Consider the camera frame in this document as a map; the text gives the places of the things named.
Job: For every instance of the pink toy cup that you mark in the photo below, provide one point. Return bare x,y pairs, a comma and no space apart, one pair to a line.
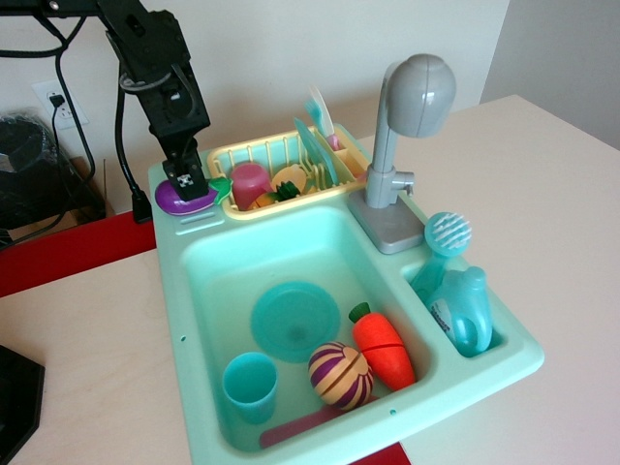
249,181

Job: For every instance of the teal detergent bottle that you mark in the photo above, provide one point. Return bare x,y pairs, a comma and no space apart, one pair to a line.
460,306

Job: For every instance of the purple striped toy onion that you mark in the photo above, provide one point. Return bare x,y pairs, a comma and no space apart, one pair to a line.
341,376

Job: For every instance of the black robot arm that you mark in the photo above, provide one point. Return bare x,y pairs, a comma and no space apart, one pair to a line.
154,65

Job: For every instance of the mint green toy sink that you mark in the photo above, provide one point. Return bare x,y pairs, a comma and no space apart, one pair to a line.
214,269

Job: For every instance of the teal round plate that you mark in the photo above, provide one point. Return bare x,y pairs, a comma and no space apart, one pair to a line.
290,320

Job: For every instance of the yellow toy fruit pieces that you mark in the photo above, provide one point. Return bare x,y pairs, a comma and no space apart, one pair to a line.
287,184

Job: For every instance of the teal toy cup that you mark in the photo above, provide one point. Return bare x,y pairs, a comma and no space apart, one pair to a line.
250,382

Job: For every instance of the yellow dish rack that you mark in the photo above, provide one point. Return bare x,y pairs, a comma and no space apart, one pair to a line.
284,158

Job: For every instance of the dark red toy spatula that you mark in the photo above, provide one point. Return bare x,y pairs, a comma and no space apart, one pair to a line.
278,434

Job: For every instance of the orange toy carrot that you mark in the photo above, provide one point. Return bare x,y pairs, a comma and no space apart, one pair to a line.
382,346

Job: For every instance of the white wall outlet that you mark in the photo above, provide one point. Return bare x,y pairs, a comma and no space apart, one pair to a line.
56,102

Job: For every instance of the white toy knife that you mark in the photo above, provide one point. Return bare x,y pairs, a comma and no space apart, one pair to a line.
331,139

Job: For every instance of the teal plate in rack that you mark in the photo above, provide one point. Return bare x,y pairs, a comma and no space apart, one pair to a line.
316,151

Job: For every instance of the black bag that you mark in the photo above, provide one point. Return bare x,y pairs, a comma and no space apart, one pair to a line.
42,190

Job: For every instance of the black monitor base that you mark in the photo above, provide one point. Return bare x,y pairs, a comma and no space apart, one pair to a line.
22,389

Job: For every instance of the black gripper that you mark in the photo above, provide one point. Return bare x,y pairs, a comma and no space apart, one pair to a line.
176,113

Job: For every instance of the teal toy fork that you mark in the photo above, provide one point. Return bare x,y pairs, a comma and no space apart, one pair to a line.
315,113

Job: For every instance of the teal dish brush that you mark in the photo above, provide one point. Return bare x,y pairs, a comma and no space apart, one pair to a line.
447,235

